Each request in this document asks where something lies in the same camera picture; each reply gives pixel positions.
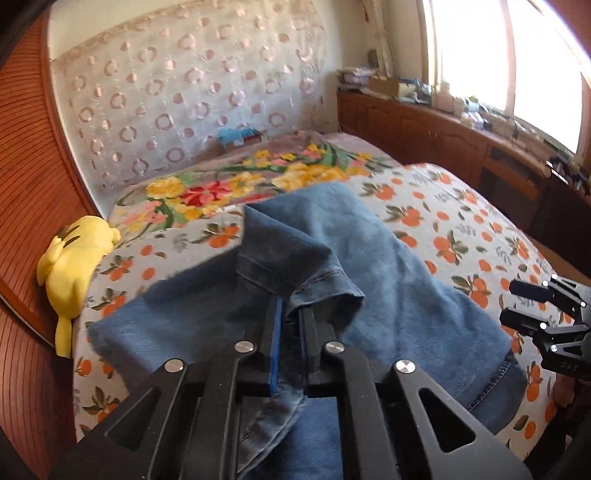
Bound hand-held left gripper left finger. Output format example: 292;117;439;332
48;295;283;480

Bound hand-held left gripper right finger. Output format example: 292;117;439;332
299;305;534;480

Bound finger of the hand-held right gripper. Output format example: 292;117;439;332
509;275;566;303
499;308;555;342

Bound blue denim pants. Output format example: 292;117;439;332
88;182;528;480

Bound person's right hand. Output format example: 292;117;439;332
554;375;580;408

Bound orange fruit print bed sheet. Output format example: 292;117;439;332
71;162;573;462

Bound floral pink blanket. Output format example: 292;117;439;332
108;130;407;236

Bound long wooden low cabinet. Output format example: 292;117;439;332
336;88;591;259

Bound white plastic bottle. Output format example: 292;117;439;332
436;82;455;112

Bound blue plastic bag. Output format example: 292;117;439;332
217;127;259;146

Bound yellow plush toy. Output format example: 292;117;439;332
37;215;122;358

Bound wooden framed window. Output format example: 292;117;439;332
418;0;591;155

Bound open cardboard box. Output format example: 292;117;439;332
368;76;407;97

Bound stack of papers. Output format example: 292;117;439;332
337;67;375;92

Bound circle patterned sheer curtain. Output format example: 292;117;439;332
50;0;331;190

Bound beige window curtain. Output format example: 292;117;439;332
360;0;398;79

